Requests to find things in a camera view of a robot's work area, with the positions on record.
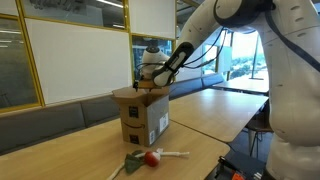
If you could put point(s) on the red radish plush toy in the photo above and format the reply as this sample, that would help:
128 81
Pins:
151 159

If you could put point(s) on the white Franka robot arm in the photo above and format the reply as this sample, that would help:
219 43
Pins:
293 100

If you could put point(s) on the brown cardboard shipping box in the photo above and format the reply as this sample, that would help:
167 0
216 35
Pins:
156 120

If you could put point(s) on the chair with metal legs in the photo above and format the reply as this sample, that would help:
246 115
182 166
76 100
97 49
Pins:
260 125

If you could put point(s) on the grey upholstered bench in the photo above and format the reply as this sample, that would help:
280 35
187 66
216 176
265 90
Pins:
40 126

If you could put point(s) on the yellow partition frame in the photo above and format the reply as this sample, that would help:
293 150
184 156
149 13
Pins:
126 16

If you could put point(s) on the large white wall panel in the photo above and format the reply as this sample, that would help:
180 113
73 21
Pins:
80 60

